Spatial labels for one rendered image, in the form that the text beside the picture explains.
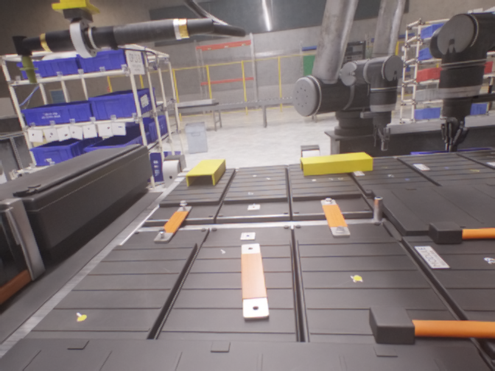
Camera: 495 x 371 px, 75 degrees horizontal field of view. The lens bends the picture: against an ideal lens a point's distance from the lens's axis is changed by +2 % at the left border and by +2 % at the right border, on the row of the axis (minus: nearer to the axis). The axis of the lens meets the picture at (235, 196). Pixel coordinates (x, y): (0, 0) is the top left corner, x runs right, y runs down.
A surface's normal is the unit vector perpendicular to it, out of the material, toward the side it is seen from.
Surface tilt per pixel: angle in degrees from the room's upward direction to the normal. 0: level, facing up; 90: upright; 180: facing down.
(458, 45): 95
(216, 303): 0
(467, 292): 0
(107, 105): 94
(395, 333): 90
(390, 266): 0
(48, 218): 90
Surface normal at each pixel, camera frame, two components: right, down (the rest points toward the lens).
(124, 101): -0.08, 0.40
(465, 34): -0.90, 0.22
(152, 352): -0.10, -0.94
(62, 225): 0.99, -0.05
